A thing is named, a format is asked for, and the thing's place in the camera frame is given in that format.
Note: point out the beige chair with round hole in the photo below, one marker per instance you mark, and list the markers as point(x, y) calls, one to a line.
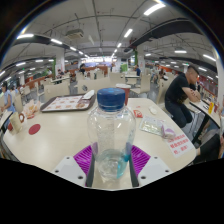
point(96, 84)
point(56, 90)

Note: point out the ceiling air conditioner unit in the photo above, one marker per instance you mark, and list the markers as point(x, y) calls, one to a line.
point(75, 34)

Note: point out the yellow squeeze bottle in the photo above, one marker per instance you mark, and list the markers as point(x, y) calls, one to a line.
point(211, 108)

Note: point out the clear bottle with blue cap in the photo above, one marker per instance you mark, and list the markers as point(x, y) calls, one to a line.
point(111, 126)

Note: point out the ceiling strip lights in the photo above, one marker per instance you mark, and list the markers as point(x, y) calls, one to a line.
point(154, 9)

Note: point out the white crumpled napkin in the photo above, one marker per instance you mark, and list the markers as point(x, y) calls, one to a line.
point(88, 95)

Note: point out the person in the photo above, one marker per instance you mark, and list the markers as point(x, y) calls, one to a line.
point(60, 75)
point(160, 75)
point(7, 100)
point(137, 70)
point(178, 91)

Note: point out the beige dining chairs group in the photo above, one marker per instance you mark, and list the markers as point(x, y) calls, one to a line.
point(145, 83)

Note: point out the neighbouring white dining table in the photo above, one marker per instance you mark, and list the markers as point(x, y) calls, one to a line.
point(4, 118)
point(205, 111)

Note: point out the pink crumpled wrapper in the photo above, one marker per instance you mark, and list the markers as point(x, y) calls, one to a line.
point(168, 133)

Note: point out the small white sachet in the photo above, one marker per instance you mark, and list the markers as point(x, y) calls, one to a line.
point(152, 110)

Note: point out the flat round red coaster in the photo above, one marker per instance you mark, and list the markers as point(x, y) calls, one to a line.
point(34, 129)

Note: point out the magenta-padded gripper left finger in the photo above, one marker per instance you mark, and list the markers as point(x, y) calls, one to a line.
point(83, 160)

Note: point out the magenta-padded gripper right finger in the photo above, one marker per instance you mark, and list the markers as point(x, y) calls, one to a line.
point(141, 161)

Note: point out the dark tray with printed liner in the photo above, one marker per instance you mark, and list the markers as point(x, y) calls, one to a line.
point(66, 103)

